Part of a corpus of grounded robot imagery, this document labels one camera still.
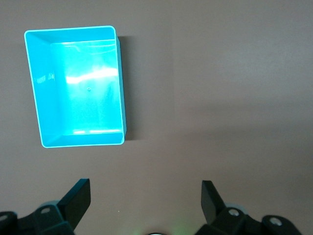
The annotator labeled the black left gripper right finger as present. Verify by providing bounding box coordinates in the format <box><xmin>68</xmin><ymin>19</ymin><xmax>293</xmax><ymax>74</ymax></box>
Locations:
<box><xmin>195</xmin><ymin>180</ymin><xmax>301</xmax><ymax>235</ymax></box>

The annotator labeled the brown table mat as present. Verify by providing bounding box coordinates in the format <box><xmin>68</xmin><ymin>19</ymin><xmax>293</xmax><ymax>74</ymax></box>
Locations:
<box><xmin>0</xmin><ymin>0</ymin><xmax>313</xmax><ymax>235</ymax></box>

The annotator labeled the teal plastic bin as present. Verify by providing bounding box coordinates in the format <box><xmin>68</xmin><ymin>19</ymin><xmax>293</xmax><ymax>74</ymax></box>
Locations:
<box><xmin>23</xmin><ymin>25</ymin><xmax>128</xmax><ymax>148</ymax></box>

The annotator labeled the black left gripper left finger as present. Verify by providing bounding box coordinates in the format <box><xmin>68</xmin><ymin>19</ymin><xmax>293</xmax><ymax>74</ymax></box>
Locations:
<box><xmin>0</xmin><ymin>178</ymin><xmax>91</xmax><ymax>235</ymax></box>

